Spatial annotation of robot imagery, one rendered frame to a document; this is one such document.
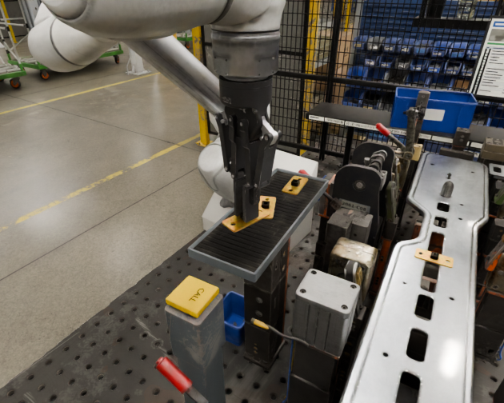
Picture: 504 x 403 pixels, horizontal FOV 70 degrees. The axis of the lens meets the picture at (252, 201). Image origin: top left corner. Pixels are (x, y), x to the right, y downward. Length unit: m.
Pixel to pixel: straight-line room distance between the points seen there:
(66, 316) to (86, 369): 1.18
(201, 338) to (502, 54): 1.59
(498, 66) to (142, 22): 1.61
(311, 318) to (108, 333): 0.70
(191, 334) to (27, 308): 1.92
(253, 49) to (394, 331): 0.57
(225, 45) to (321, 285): 0.42
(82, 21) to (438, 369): 0.71
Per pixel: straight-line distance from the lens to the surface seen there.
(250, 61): 0.48
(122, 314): 1.22
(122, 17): 0.36
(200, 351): 0.61
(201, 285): 0.59
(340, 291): 0.66
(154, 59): 1.07
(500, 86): 1.85
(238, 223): 0.61
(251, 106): 0.50
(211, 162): 1.16
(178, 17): 0.39
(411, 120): 1.30
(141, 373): 1.07
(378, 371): 0.72
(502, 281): 1.05
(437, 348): 0.78
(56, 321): 2.30
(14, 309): 2.48
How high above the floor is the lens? 1.57
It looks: 32 degrees down
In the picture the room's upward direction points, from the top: straight up
